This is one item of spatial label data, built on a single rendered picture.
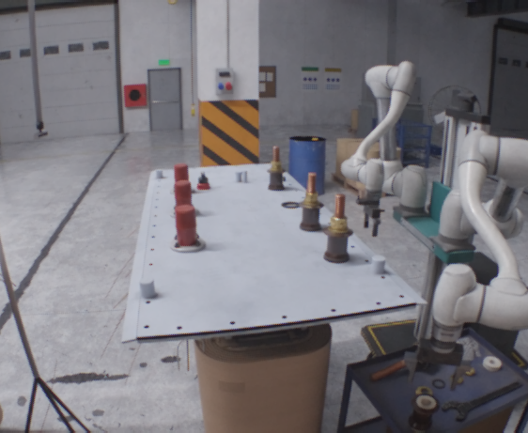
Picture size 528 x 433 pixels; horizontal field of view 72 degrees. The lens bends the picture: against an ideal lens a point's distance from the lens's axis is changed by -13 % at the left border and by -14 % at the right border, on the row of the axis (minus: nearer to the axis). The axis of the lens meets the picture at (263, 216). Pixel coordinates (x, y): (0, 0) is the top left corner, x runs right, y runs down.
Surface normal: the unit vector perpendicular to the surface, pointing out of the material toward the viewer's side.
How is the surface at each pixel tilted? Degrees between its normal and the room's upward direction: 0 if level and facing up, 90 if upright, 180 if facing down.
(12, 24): 90
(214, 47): 90
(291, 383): 90
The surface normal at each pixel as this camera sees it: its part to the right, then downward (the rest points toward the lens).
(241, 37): 0.21, 0.33
